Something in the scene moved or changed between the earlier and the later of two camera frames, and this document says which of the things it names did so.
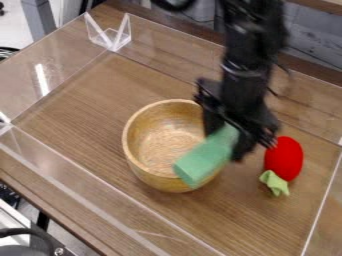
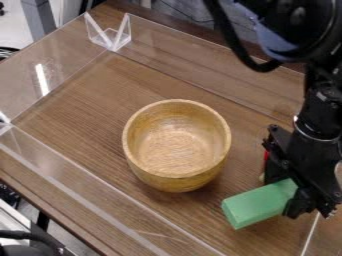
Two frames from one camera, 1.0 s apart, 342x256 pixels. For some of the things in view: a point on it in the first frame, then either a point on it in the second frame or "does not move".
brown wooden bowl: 162,132 does not move
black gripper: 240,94 to 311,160
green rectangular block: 202,164 to 260,204
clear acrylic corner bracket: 111,39 does not move
